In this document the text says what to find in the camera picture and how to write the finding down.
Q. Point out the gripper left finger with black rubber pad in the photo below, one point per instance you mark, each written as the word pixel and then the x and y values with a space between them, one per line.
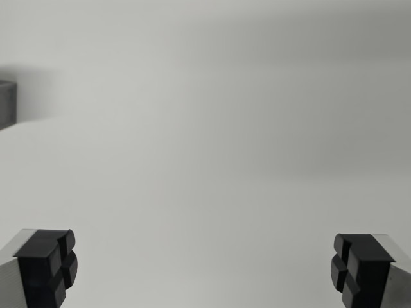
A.
pixel 35 269

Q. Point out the gripper right finger with black rubber pad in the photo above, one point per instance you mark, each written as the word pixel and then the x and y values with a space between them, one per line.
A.
pixel 372 269

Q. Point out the grey embossed soft cube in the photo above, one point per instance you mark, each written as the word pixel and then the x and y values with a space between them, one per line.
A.
pixel 6 104

